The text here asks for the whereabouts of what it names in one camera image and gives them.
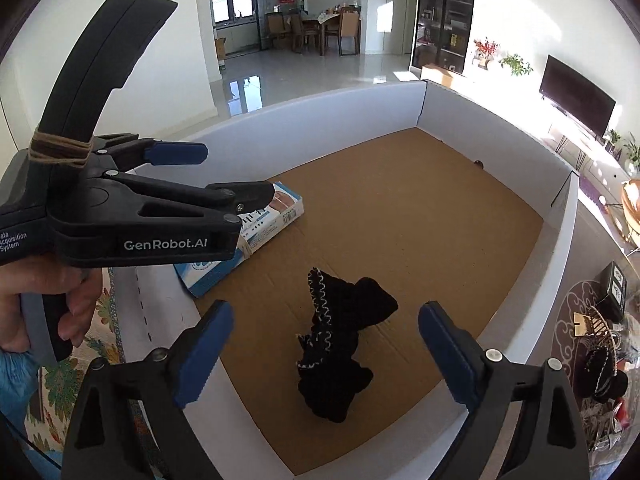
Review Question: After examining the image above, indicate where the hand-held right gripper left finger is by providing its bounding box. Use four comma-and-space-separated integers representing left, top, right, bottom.
59, 300, 236, 480

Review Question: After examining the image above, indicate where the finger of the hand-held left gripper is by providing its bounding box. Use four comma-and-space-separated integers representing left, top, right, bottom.
92, 134, 209, 175
75, 170, 276, 234

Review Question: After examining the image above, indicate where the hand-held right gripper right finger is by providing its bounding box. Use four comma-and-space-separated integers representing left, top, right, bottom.
418, 301, 592, 480

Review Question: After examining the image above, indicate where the black curved bar with twine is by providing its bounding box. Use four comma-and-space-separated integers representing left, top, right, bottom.
29, 0, 179, 168

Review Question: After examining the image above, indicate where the white cardboard box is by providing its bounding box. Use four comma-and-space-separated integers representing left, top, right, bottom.
112, 80, 581, 480

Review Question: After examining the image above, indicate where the person's left hand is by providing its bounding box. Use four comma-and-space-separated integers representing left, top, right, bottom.
0, 262, 103, 353

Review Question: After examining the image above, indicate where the blue and white carton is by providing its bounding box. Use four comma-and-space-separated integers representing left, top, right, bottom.
174, 180, 305, 297

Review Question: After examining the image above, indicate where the floral patterned cloth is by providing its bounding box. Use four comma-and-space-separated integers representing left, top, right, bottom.
25, 267, 146, 456

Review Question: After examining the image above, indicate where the black knitted cloth white stitching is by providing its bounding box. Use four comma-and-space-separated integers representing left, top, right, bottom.
295, 267, 400, 423
582, 345, 630, 403

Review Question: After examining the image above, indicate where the small wooden rack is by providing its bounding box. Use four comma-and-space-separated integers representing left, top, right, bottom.
572, 305, 621, 352

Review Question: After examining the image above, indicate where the wooden dining chair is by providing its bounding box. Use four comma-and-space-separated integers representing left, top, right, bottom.
290, 14, 321, 54
339, 12, 362, 57
266, 12, 291, 52

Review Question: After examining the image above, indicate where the glass sliding door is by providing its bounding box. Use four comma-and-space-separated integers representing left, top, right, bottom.
209, 0, 307, 53

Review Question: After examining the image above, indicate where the black rectangular box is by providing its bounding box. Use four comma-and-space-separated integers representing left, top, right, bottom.
597, 260, 628, 322

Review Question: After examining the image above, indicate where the wooden dining table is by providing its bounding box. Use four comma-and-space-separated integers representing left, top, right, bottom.
300, 12, 362, 56

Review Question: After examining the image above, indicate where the brown cardboard box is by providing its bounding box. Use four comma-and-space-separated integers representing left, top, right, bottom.
420, 63, 456, 88

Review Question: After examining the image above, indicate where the orange lounge chair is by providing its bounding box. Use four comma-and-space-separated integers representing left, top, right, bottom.
620, 177, 640, 246

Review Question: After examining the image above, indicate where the white television console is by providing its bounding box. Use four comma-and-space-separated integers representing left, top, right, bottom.
542, 110, 640, 196

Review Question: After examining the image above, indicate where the large leafy potted plant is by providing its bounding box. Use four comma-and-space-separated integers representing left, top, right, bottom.
622, 134, 640, 172

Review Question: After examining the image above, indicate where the dark glass display cabinet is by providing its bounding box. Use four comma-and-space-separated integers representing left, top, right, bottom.
411, 0, 478, 73

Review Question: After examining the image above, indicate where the red flower plant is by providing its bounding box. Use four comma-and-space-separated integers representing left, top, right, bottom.
472, 37, 501, 68

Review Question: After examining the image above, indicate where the black flat television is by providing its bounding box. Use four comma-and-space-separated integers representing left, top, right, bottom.
539, 55, 617, 138

